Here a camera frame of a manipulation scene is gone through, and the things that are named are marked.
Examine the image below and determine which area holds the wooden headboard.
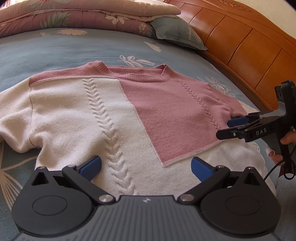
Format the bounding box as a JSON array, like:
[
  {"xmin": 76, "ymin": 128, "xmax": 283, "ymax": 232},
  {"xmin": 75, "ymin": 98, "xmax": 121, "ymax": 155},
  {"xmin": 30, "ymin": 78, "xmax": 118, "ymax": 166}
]
[{"xmin": 165, "ymin": 0, "xmax": 296, "ymax": 112}]

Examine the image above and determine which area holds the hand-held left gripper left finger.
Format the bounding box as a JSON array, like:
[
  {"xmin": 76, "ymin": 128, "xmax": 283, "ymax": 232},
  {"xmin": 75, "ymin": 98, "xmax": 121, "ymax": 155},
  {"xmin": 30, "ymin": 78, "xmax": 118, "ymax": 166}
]
[{"xmin": 31, "ymin": 155, "xmax": 116, "ymax": 206}]

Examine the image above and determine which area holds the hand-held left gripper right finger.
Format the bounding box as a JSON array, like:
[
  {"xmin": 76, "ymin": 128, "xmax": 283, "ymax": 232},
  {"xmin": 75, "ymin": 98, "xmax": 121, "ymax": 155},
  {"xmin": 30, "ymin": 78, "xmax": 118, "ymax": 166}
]
[{"xmin": 177, "ymin": 156, "xmax": 265, "ymax": 205}]

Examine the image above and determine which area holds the green printed pillow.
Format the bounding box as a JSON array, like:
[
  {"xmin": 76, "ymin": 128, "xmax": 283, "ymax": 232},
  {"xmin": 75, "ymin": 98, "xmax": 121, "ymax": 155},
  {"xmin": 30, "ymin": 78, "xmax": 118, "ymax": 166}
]
[{"xmin": 149, "ymin": 16, "xmax": 208, "ymax": 51}]

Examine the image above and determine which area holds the black cable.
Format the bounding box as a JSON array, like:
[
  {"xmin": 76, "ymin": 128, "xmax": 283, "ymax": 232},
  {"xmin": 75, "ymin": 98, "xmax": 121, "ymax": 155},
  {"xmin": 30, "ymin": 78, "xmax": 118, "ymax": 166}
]
[{"xmin": 263, "ymin": 159, "xmax": 296, "ymax": 181}]

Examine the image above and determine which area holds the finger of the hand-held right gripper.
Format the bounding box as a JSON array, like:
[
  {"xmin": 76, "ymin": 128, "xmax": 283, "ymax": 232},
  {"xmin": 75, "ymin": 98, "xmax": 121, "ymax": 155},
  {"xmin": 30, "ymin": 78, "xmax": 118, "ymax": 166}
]
[
  {"xmin": 216, "ymin": 121, "xmax": 262, "ymax": 140},
  {"xmin": 227, "ymin": 111, "xmax": 282, "ymax": 128}
]

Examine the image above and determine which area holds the person's right hand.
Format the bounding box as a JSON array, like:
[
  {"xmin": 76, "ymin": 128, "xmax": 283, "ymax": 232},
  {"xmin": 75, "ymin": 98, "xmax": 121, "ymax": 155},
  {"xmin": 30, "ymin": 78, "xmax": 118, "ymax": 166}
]
[{"xmin": 266, "ymin": 132, "xmax": 296, "ymax": 163}]

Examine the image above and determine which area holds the folded pink floral quilt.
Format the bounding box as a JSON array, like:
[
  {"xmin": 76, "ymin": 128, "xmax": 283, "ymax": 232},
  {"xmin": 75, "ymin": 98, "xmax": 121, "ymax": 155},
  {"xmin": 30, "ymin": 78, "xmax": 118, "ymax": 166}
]
[{"xmin": 0, "ymin": 0, "xmax": 182, "ymax": 39}]

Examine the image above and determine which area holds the pink and white knit sweater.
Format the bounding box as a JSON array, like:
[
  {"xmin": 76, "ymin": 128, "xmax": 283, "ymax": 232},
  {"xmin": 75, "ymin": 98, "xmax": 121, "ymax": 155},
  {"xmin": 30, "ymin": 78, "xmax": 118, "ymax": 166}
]
[{"xmin": 0, "ymin": 61, "xmax": 277, "ymax": 198}]

